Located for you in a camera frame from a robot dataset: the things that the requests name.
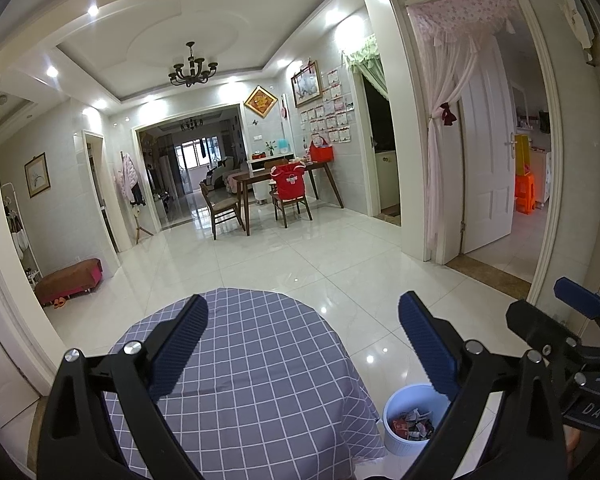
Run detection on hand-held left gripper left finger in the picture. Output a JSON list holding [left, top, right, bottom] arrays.
[[36, 293, 210, 480]]

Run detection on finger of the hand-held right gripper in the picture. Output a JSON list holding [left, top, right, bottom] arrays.
[[506, 299, 600, 392], [553, 277, 600, 319]]

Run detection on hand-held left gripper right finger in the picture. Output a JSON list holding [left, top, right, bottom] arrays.
[[399, 290, 568, 480]]

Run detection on pile of wrappers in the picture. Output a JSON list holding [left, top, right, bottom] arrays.
[[390, 406, 436, 442]]

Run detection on white plastic bucket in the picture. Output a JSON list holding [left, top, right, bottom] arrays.
[[382, 384, 452, 456]]

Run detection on person's right hand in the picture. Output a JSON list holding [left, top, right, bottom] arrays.
[[561, 424, 587, 473]]

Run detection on purple checked tablecloth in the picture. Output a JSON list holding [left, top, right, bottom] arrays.
[[102, 287, 387, 480]]

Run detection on orange plastic stool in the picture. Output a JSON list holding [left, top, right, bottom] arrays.
[[514, 174, 537, 213]]

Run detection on wooden coat stand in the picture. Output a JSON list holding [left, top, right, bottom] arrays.
[[125, 152, 156, 245]]

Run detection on brown upholstered bench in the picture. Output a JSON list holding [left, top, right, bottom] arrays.
[[34, 258, 104, 307]]

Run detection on wooden chair with cushion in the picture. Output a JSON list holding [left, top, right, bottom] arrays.
[[199, 181, 247, 241]]

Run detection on yellow box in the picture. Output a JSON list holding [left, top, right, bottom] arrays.
[[514, 134, 531, 176]]

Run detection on white panel door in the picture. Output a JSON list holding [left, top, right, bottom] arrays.
[[457, 35, 516, 256]]

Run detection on white appliance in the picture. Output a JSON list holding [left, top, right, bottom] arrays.
[[375, 147, 400, 211]]

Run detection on pink jacket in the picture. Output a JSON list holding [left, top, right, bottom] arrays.
[[114, 154, 141, 201]]

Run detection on wooden chair with red cover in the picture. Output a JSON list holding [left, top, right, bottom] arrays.
[[265, 160, 315, 228]]

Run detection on grey sofa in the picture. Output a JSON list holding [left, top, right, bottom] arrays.
[[202, 156, 241, 186]]

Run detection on pink sheer door curtain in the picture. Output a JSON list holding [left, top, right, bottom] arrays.
[[407, 0, 523, 266]]

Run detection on wooden dining table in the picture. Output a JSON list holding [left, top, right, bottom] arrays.
[[234, 160, 345, 237]]

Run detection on white clothes rack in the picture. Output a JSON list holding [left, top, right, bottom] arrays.
[[0, 182, 43, 286]]

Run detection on red chair cover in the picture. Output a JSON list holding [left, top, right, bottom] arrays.
[[271, 164, 307, 197]]

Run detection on white sideboard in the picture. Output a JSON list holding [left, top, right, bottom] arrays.
[[246, 152, 295, 206]]

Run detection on red bag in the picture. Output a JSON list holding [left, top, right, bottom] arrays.
[[307, 133, 335, 163]]

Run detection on large black chandelier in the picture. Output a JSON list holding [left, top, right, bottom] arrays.
[[168, 41, 219, 87]]

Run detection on green valance curtain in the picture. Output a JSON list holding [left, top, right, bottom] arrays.
[[342, 34, 385, 101]]

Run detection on recessed ceiling spotlights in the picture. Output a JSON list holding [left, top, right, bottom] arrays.
[[45, 0, 301, 113]]

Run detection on small framed wall picture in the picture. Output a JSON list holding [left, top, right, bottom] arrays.
[[24, 152, 49, 198]]

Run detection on group of wall certificates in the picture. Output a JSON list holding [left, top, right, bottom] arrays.
[[300, 67, 356, 146]]

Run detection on red diamond wall decoration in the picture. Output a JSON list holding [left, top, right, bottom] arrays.
[[243, 85, 275, 121]]

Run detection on large framed wall picture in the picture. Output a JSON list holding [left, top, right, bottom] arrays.
[[291, 61, 322, 107]]

